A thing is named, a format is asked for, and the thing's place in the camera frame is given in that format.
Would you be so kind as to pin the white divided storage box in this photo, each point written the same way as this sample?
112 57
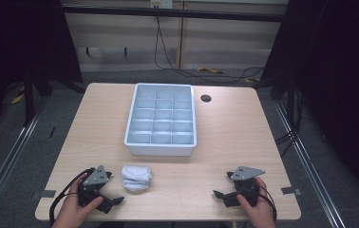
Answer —
161 118

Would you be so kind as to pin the black horizontal bar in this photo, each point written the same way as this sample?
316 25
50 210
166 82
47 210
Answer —
174 13

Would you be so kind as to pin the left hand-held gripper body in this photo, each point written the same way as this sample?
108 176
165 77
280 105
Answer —
96 178

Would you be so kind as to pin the person's right hand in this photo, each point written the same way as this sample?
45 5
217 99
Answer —
258 212

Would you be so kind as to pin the grey tape strip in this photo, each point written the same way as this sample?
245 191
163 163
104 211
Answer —
290 191
47 193

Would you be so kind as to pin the yellow floor tape piece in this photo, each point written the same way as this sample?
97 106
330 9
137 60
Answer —
211 70
17 98

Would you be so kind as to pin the white wall socket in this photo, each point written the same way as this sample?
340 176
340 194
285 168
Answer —
161 3

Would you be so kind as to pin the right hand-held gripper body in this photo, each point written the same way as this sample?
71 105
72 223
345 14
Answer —
245 186

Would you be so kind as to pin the white rolled socks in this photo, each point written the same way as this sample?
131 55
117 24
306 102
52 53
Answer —
136 178

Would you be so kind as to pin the person's left hand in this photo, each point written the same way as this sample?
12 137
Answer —
73 209

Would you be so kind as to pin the black curtain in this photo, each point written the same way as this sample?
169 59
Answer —
19 41
336 79

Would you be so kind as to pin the metal floor rail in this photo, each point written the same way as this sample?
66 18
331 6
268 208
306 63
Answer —
8 158
310 164

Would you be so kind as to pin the black metal stand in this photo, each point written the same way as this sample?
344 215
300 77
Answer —
28 98

